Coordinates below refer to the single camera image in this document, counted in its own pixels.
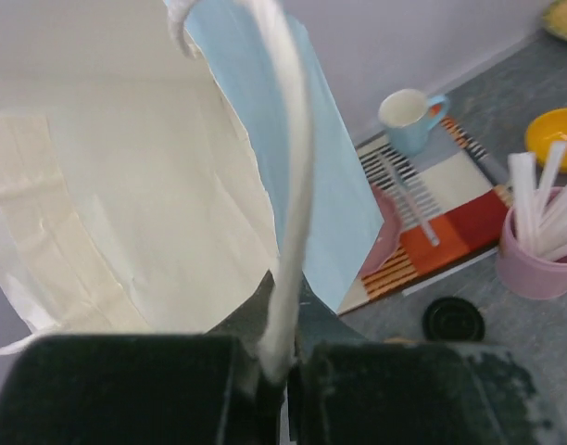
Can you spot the light blue mug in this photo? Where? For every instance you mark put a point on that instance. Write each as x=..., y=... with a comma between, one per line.
x=408, y=116

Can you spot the orange bowl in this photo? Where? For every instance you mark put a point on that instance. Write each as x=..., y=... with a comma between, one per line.
x=543, y=131

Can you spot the grey table knife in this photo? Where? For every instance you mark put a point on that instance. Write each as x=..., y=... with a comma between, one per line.
x=415, y=210

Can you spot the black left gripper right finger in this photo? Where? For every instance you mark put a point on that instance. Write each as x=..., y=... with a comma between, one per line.
x=417, y=393

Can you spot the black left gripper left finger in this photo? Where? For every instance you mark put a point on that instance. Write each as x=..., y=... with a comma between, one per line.
x=135, y=389

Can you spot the pink polka dot plate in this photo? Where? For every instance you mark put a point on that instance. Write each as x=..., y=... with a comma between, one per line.
x=387, y=240

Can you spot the pink straw holder cup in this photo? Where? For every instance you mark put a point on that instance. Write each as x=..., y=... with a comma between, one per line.
x=525, y=275

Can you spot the white wrapped straw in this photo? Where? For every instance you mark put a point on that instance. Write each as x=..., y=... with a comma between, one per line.
x=553, y=229
x=523, y=182
x=557, y=151

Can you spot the colourful striped placemat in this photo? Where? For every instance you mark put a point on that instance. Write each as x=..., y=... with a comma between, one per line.
x=462, y=192

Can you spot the light blue paper bag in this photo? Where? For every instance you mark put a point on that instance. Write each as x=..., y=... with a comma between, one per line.
x=158, y=158

